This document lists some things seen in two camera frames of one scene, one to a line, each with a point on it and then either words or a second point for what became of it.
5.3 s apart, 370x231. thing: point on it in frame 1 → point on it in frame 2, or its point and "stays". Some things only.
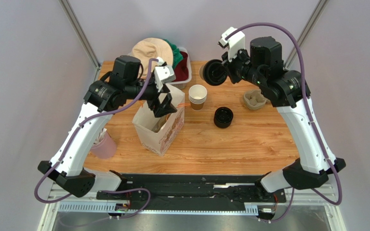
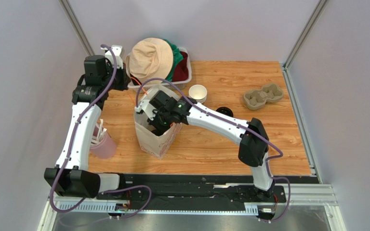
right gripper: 229,69 → 159,124
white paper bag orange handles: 155,134 stays
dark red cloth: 181,70 stays
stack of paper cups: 197,95 stays
